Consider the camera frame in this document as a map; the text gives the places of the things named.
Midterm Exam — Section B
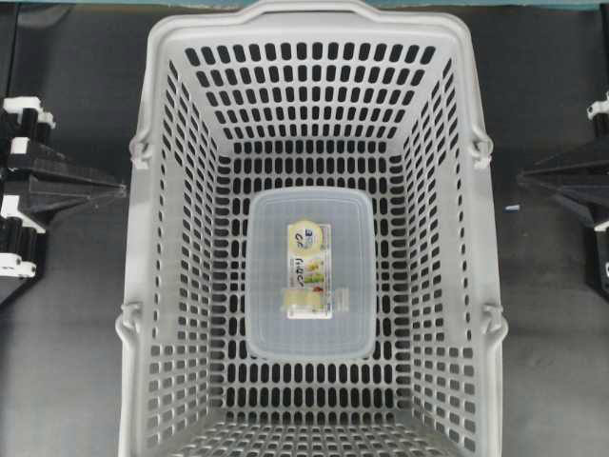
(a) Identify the grey plastic shopping basket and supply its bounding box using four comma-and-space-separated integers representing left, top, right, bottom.
116, 1, 508, 456

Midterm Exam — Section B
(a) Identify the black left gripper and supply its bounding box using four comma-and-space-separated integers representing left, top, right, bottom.
1, 96, 127, 304

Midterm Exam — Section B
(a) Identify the clear plastic food container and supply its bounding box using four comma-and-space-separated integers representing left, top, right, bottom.
245, 187, 377, 363

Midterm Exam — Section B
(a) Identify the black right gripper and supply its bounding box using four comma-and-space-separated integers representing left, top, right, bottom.
517, 98, 608, 291

